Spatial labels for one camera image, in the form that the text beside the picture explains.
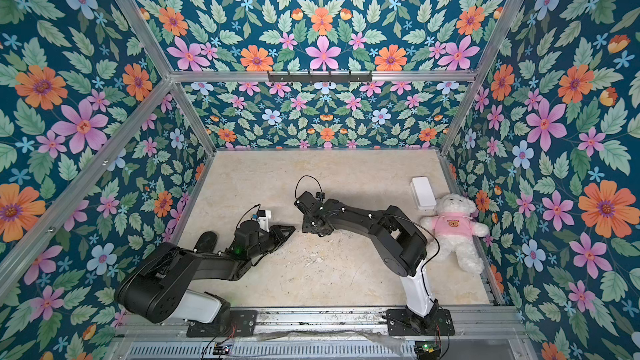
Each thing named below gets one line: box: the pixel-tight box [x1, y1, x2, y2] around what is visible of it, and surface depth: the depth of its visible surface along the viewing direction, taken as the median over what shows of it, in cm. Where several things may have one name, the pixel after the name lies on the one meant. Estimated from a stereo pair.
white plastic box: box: [410, 176, 437, 211], surface depth 101 cm
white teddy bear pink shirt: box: [420, 193, 490, 274], surface depth 86 cm
